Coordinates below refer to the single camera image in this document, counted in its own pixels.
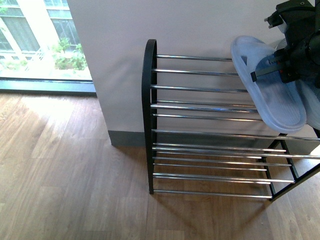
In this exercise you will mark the light blue slide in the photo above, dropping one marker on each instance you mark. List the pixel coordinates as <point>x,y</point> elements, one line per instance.
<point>278,103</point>

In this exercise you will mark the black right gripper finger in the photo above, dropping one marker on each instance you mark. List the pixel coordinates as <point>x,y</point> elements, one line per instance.
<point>260,72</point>

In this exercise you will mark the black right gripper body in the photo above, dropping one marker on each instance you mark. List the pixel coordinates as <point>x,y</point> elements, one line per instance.
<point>299,21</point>

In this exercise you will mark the grey sneaker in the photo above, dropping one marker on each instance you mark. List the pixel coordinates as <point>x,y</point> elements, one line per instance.
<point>310,96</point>

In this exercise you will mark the black metal shoe rack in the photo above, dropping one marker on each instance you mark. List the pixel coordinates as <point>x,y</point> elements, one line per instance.
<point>204,135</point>

